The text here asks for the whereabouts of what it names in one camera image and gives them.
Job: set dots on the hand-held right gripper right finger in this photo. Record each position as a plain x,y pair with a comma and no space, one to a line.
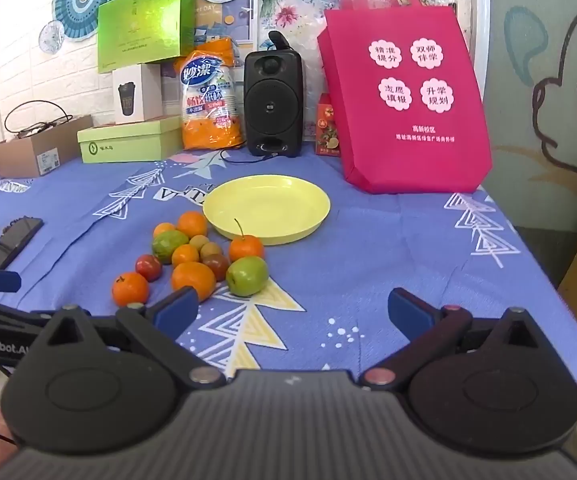
407,310

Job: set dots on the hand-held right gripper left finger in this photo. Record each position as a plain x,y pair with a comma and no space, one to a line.
177,307

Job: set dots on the large orange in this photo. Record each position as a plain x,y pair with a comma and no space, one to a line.
193,277

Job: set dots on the orange with green calyx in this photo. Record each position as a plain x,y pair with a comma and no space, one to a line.
130,288

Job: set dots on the small orange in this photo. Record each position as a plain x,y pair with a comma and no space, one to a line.
185,255
163,229

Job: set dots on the dark red plum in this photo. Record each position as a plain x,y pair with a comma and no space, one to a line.
215,266

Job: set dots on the green citrus fruit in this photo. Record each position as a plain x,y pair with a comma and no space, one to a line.
168,246

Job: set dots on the brown longan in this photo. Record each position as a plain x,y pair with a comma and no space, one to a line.
198,241
212,249

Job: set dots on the green apple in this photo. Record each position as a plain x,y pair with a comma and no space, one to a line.
247,275

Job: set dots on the round orange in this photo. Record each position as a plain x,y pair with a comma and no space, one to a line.
192,224

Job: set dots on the orange with long stem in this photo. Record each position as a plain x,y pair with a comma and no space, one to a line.
246,250

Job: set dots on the yellow plastic plate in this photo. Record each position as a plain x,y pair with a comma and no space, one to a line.
268,207

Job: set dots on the flat black device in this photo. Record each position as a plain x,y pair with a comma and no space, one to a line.
11,240

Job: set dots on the blue printed tablecloth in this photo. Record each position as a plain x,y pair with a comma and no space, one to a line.
368,245

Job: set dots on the brown cardboard box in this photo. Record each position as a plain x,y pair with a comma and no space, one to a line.
38,155

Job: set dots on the light green shoe box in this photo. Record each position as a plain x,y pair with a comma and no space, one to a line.
128,145

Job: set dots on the pink tote bag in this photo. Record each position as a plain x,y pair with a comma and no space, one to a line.
403,120

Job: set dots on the red fruit print box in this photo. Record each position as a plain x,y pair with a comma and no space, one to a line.
327,127

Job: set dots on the orange paper cup pack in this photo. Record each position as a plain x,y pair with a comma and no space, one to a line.
211,105

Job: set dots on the white cup box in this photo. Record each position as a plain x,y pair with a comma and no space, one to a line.
136,92

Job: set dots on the black speaker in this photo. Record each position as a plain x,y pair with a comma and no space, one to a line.
273,102

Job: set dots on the small blue paper fan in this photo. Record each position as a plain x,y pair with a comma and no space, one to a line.
51,37

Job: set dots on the large green gift box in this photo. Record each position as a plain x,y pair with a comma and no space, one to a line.
146,25

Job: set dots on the large blue paper fan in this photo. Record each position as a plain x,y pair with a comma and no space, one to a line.
86,0

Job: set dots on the floral plastic bag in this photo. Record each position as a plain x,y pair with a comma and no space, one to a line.
288,10

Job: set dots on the blue wall poster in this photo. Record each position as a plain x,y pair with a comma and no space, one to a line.
218,22

